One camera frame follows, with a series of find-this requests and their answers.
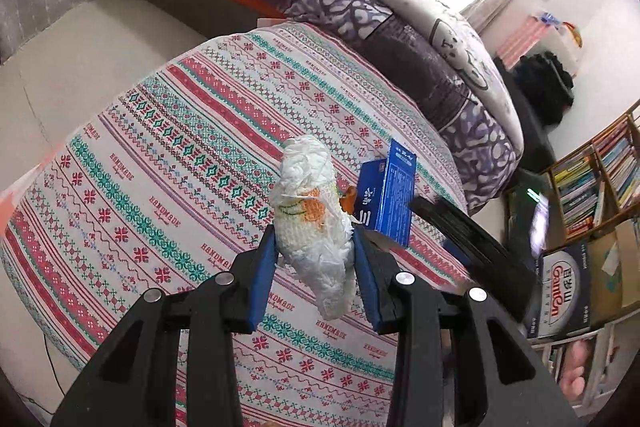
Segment patterned striped tablecloth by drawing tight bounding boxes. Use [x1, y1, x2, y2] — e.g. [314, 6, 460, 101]
[1, 23, 466, 426]

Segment orange snack wrapper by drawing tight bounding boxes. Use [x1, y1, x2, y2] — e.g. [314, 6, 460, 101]
[340, 185, 357, 215]

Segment black clothes pile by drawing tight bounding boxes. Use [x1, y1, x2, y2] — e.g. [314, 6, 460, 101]
[513, 51, 574, 128]

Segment pink checked cloth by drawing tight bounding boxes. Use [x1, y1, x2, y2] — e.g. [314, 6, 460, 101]
[497, 16, 548, 69]

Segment blue cardboard box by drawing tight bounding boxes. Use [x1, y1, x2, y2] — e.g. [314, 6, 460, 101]
[354, 140, 416, 248]

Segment purple patterned bed blanket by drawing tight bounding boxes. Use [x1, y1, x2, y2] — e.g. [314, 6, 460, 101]
[146, 0, 524, 211]

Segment blue Ganten water carton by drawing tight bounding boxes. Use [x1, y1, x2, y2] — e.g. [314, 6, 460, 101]
[527, 243, 590, 340]

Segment wooden bookshelf with books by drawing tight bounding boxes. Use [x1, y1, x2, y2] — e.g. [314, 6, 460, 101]
[544, 104, 639, 253]

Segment white tissue wad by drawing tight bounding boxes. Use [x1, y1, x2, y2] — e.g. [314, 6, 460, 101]
[270, 134, 356, 321]

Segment black floor cables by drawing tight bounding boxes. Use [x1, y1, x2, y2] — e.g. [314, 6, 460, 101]
[14, 330, 68, 417]

